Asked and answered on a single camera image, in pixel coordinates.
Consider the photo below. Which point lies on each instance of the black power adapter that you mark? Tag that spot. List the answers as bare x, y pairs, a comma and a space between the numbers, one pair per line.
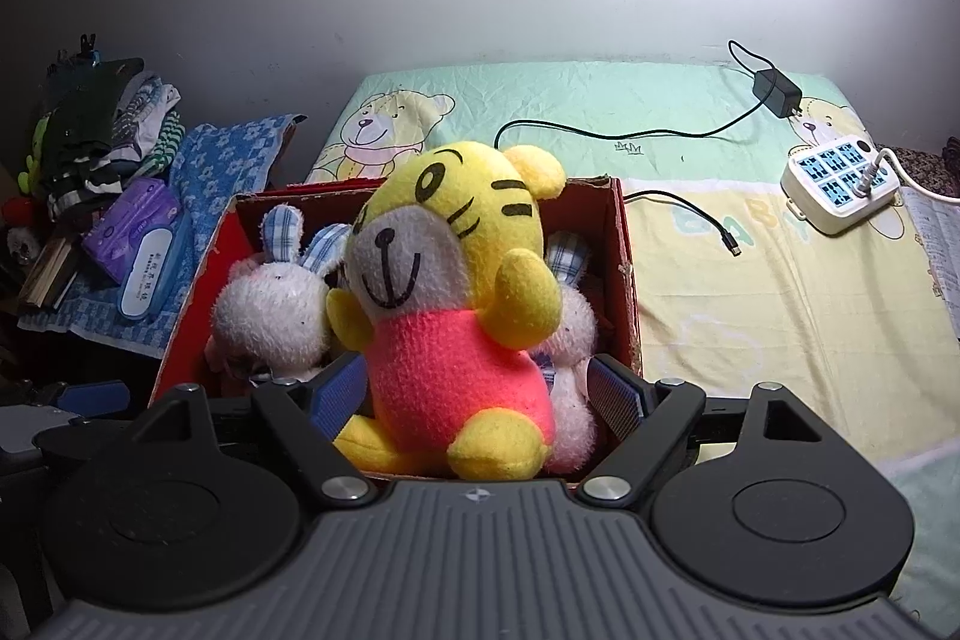
778, 93

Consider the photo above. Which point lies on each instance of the pile of folded clothes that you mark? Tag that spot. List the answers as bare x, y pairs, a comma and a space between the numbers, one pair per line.
102, 125

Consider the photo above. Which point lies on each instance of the blue white checkered towel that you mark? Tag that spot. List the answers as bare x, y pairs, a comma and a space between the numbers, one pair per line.
212, 165

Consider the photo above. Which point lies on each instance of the white plush bunny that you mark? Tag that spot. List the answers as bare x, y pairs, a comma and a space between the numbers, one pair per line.
270, 317
564, 358

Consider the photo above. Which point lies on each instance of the purple tissue pack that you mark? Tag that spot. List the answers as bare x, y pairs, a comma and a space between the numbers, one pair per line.
114, 241

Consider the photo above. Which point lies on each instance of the baby bear print mat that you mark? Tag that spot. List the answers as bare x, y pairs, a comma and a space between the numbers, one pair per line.
733, 287

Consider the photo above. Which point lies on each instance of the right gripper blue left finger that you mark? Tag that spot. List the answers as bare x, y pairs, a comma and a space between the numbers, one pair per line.
337, 393

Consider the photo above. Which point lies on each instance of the red cardboard box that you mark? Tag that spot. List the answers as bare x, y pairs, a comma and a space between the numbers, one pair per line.
592, 209

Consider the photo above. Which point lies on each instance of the patterned brown cloth cabinet top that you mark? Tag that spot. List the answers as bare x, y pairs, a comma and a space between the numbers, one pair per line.
935, 172

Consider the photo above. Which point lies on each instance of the white blue wet wipes pack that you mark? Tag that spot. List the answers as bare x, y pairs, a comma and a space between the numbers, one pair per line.
160, 254

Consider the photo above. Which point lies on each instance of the white power strip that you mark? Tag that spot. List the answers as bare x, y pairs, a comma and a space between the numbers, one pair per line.
837, 185

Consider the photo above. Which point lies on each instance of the yellow tiger plush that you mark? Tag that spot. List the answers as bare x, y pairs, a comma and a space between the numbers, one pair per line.
447, 291

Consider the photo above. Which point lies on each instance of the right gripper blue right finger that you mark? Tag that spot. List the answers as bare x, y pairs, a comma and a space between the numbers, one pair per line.
622, 399

